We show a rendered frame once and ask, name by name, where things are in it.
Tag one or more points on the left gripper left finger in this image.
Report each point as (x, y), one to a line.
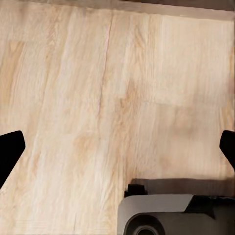
(12, 146)

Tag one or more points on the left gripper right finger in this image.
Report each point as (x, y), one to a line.
(227, 146)

